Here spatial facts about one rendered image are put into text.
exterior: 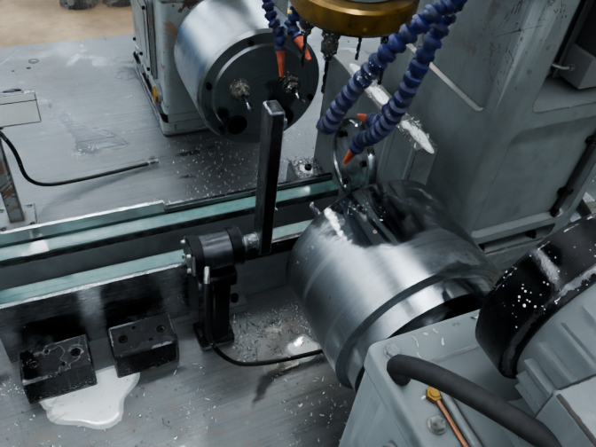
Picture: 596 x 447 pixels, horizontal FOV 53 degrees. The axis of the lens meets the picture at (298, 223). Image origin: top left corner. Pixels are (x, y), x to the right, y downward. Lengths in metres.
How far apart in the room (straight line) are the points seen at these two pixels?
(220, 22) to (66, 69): 0.66
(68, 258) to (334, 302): 0.50
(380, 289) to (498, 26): 0.43
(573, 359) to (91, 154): 1.13
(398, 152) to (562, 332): 0.52
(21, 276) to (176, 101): 0.54
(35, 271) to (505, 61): 0.80
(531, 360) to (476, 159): 0.52
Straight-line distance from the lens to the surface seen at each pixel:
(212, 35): 1.14
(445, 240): 0.74
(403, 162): 0.93
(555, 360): 0.49
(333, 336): 0.74
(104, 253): 1.06
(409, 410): 0.59
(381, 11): 0.81
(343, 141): 1.08
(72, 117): 1.53
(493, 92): 0.93
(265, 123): 0.75
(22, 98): 1.10
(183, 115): 1.42
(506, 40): 0.92
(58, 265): 1.07
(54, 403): 1.01
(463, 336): 0.65
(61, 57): 1.77
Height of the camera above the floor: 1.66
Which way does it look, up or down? 44 degrees down
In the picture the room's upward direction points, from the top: 8 degrees clockwise
